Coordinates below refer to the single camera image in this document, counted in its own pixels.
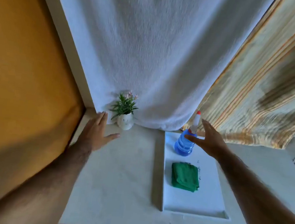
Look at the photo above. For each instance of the person's left thumb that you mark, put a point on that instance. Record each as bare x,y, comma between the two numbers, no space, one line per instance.
112,136

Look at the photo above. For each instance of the person's left hand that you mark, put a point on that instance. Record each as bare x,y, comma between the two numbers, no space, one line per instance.
93,136

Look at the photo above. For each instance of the green plant in white pot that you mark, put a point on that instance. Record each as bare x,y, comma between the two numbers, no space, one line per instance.
124,120

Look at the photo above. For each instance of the person's left forearm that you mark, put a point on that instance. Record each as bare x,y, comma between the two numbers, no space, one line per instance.
49,184

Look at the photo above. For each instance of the white rectangular tray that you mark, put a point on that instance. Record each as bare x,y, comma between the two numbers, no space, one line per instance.
193,201

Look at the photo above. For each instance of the person's right hand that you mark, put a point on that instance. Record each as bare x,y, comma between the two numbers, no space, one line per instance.
212,144

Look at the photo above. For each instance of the folded green cloth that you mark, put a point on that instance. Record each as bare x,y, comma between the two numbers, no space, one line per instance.
184,176

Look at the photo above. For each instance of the white frame post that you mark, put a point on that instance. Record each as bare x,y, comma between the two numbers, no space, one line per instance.
70,43

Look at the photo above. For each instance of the person's right thumb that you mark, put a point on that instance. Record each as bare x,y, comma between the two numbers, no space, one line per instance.
192,138

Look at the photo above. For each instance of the hanging white towel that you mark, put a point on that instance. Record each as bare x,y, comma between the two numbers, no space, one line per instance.
154,50

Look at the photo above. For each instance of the person's right forearm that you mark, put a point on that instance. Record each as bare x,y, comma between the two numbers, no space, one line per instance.
263,209

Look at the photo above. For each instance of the striped beige curtain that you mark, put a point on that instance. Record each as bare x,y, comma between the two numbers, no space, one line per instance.
272,90

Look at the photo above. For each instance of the blue spray bottle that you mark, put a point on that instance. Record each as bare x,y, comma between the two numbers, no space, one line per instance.
183,148

